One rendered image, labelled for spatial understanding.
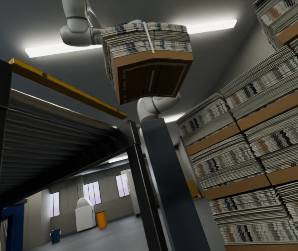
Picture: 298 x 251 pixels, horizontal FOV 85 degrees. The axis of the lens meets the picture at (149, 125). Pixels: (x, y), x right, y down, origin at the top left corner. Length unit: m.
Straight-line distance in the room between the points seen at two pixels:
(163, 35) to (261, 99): 0.50
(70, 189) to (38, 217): 1.92
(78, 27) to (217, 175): 0.99
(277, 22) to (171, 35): 0.42
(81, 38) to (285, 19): 0.90
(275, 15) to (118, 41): 0.65
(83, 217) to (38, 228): 2.18
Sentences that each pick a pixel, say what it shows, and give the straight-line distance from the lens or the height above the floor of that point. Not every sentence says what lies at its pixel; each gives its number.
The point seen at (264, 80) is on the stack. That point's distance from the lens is 0.84.
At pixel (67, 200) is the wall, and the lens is 11.52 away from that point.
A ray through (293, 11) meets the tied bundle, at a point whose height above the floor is 0.93.
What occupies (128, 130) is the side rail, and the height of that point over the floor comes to 0.75.
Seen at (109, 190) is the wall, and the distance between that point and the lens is 10.89.
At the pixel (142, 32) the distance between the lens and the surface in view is 0.85.
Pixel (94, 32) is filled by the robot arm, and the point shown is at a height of 1.29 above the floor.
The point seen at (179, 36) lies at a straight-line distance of 0.87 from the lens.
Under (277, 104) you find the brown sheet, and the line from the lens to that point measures 0.80.
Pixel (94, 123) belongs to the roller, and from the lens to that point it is 0.67.
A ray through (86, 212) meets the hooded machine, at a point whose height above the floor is 0.80.
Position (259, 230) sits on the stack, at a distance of 0.86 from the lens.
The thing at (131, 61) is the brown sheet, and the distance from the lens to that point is 0.71.
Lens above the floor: 0.45
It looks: 24 degrees up
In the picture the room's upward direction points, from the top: 17 degrees counter-clockwise
